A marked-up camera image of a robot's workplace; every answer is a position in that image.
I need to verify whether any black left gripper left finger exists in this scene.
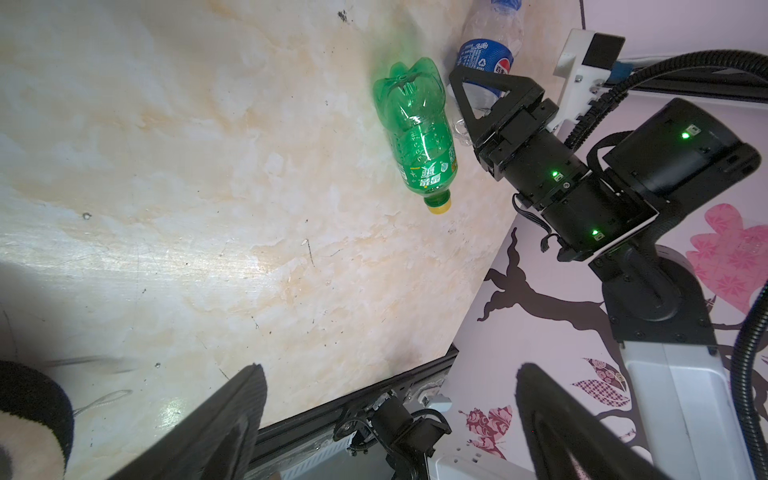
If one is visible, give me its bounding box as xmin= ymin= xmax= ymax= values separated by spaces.
xmin=112 ymin=364 xmax=268 ymax=479

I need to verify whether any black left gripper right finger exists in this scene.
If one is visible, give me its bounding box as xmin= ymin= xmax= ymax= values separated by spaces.
xmin=517 ymin=363 xmax=667 ymax=479

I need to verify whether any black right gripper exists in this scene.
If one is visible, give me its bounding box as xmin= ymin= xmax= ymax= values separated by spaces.
xmin=449 ymin=66 xmax=655 ymax=261

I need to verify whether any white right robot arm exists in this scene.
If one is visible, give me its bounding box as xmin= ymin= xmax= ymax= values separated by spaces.
xmin=450 ymin=50 xmax=767 ymax=479

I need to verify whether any green bottle yellow cap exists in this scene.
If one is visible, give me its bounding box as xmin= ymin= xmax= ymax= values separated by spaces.
xmin=372 ymin=57 xmax=458 ymax=215

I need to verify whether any cartoon boy plush doll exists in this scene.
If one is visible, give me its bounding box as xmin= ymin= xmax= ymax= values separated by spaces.
xmin=1 ymin=361 xmax=74 ymax=479

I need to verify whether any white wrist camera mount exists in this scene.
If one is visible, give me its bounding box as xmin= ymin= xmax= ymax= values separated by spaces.
xmin=547 ymin=29 xmax=626 ymax=133

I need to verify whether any black corrugated cable conduit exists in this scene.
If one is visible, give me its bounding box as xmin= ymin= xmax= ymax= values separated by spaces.
xmin=563 ymin=49 xmax=768 ymax=151

